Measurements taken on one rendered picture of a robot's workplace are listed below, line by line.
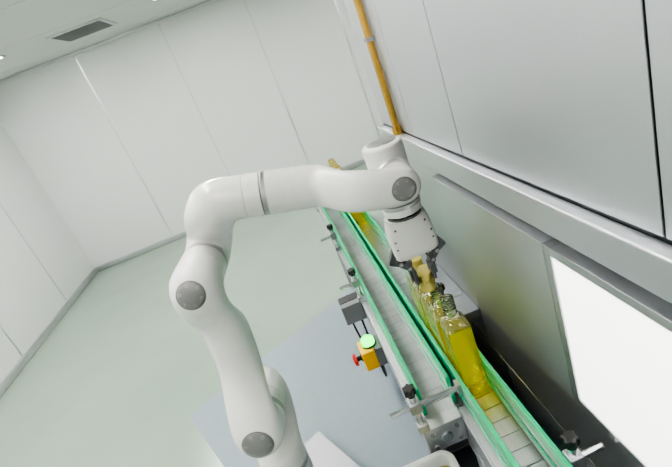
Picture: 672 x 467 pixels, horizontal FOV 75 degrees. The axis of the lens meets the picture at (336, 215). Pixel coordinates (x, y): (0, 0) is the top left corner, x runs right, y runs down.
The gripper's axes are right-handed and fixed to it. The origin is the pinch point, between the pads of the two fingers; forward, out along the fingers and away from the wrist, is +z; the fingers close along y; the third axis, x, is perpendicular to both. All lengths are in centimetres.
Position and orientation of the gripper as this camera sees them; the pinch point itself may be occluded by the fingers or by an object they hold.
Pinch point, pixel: (423, 271)
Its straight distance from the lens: 102.4
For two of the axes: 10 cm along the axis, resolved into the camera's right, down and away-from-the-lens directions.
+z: 3.4, 8.7, 3.5
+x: 1.6, 3.1, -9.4
